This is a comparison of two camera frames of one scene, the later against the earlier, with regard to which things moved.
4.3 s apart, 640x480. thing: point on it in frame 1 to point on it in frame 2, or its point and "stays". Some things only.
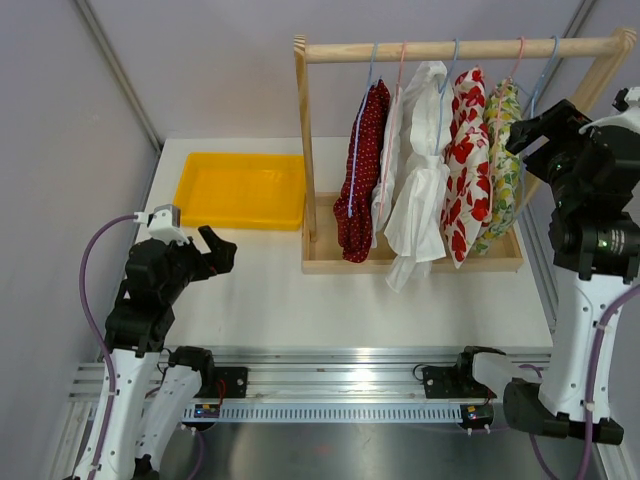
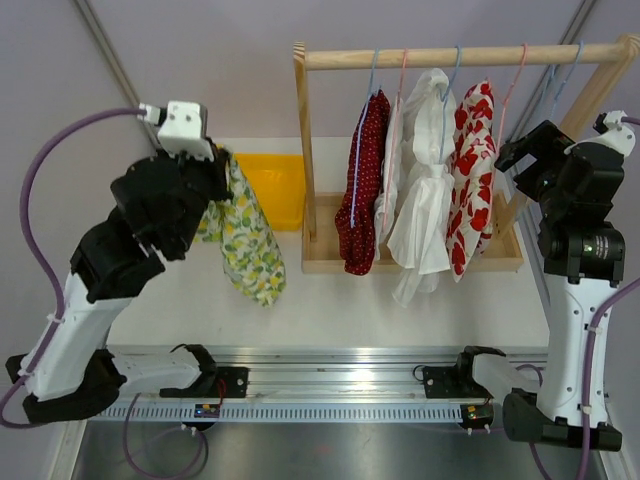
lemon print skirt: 502,113 to 250,255
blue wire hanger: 358,144 stays
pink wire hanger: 404,49 stays
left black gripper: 221,254 to 218,168
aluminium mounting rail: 310,374 stays
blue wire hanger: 553,38 to 553,96
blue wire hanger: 441,90 to 445,96
